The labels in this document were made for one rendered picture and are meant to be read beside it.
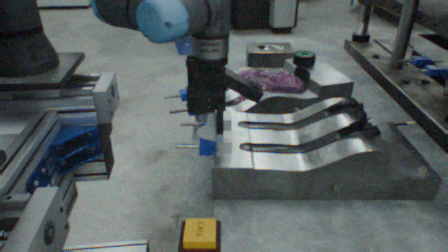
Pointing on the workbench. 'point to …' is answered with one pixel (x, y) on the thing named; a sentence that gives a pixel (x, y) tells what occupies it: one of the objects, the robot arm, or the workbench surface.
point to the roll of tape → (304, 58)
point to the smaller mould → (268, 54)
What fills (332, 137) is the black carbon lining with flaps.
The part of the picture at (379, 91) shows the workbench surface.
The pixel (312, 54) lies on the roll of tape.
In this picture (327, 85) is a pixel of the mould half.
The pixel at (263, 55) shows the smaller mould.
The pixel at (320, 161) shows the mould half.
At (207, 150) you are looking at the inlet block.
